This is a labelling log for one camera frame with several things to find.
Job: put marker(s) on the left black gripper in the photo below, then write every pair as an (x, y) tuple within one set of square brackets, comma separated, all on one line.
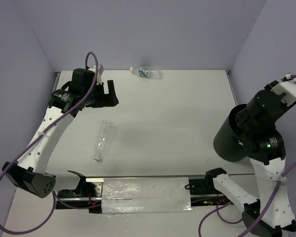
[(107, 100)]

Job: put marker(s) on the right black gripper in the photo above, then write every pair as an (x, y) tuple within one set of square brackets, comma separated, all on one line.
[(285, 107)]

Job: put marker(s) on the clear bottle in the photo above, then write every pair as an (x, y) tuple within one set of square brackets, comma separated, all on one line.
[(104, 140)]

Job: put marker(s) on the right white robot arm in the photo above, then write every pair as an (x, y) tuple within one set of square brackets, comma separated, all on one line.
[(269, 214)]

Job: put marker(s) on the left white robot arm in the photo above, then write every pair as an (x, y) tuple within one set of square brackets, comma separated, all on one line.
[(28, 173)]

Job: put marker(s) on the black round bin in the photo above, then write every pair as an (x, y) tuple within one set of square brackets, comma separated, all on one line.
[(232, 141)]

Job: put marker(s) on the labelled bottle at back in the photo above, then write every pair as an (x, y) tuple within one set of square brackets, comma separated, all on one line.
[(146, 71)]

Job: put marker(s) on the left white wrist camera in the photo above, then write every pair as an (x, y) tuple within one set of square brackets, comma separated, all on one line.
[(99, 72)]

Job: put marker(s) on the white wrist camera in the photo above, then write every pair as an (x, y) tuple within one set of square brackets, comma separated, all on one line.
[(99, 72), (285, 89)]

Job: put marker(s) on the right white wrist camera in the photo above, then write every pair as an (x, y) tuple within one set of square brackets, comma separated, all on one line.
[(285, 89)]

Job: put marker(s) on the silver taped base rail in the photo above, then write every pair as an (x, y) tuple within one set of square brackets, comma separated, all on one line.
[(141, 195)]

